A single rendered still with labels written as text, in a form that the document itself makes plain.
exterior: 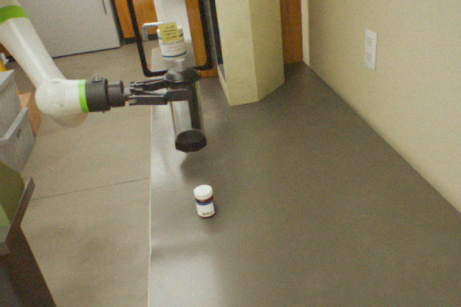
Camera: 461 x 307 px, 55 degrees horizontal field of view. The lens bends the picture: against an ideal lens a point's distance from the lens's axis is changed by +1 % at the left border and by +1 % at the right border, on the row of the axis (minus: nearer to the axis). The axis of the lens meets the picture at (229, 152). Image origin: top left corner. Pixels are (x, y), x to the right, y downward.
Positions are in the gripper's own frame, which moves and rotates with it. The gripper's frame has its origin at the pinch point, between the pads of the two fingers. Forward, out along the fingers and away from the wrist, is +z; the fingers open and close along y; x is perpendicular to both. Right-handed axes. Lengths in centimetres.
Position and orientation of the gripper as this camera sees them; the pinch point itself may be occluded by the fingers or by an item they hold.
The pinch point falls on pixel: (182, 89)
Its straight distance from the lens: 127.9
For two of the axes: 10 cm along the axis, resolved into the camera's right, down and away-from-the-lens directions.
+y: -1.5, -4.7, 8.7
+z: 9.9, -0.9, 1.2
